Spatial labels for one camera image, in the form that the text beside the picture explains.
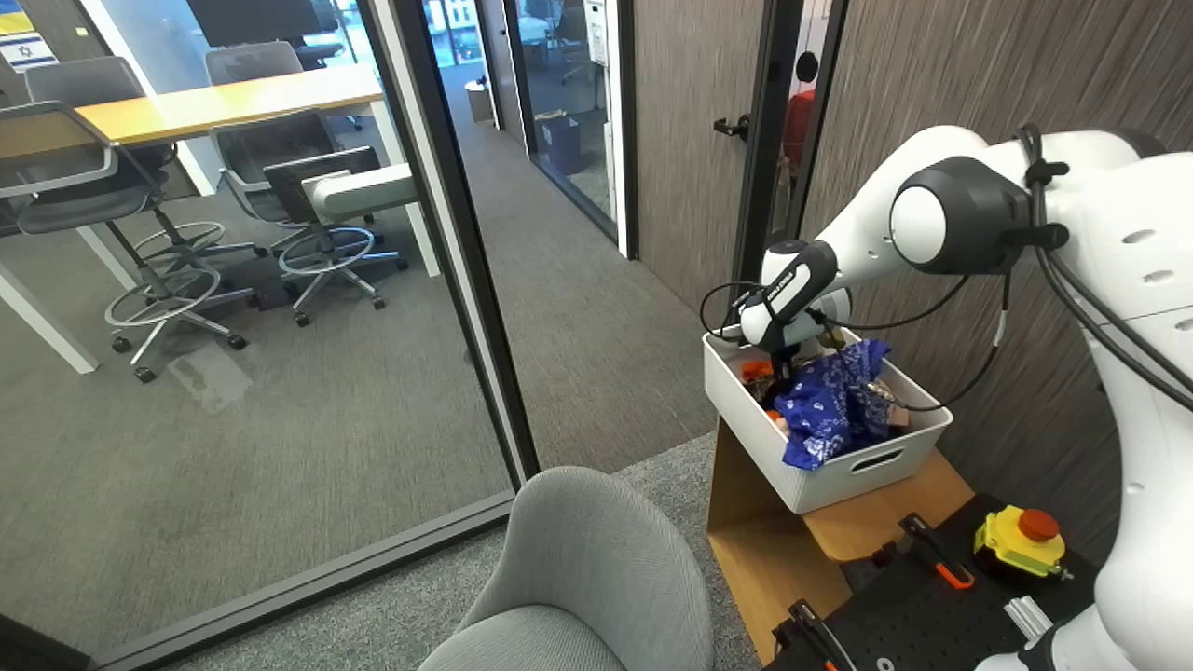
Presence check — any silver aluminium extrusion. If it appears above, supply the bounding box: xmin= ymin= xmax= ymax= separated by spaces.
xmin=1001 ymin=593 xmax=1059 ymax=649

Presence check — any beige cloth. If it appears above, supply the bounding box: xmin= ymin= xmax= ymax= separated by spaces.
xmin=869 ymin=377 xmax=922 ymax=436

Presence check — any black glass wall post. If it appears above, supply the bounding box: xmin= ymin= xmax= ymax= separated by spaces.
xmin=356 ymin=0 xmax=545 ymax=487

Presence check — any yellow emergency stop button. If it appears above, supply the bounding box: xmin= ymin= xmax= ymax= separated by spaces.
xmin=969 ymin=502 xmax=1073 ymax=583

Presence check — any black framed glass door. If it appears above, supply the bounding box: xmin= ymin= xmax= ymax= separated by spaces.
xmin=499 ymin=0 xmax=628 ymax=259

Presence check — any thin black cable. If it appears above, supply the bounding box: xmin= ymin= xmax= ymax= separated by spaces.
xmin=852 ymin=271 xmax=1015 ymax=415

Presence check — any blue paisley bandana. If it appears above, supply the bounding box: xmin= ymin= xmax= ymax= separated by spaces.
xmin=772 ymin=337 xmax=900 ymax=478

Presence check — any orange cloth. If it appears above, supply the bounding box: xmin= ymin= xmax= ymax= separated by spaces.
xmin=736 ymin=349 xmax=780 ymax=390

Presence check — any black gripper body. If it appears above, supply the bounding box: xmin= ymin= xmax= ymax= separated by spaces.
xmin=743 ymin=324 xmax=811 ymax=377

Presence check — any grey shell chair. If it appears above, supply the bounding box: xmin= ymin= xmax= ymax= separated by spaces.
xmin=415 ymin=461 xmax=720 ymax=671

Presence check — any black perforated robot table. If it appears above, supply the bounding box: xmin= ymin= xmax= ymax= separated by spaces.
xmin=760 ymin=497 xmax=1110 ymax=671

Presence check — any white plastic storage bin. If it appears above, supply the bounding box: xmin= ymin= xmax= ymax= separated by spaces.
xmin=697 ymin=324 xmax=958 ymax=519

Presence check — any grey office stool chair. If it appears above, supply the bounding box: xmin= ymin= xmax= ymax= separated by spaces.
xmin=202 ymin=37 xmax=386 ymax=327
xmin=13 ymin=53 xmax=254 ymax=383

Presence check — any grey padded chair back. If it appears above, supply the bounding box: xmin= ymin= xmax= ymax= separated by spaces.
xmin=303 ymin=162 xmax=419 ymax=227

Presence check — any dark office chair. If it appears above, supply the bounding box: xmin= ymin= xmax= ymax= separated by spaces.
xmin=182 ymin=0 xmax=356 ymax=72

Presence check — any wooden top office table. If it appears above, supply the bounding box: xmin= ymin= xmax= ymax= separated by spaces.
xmin=0 ymin=62 xmax=442 ymax=377

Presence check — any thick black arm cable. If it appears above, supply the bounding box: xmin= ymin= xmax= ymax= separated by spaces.
xmin=1015 ymin=124 xmax=1193 ymax=415

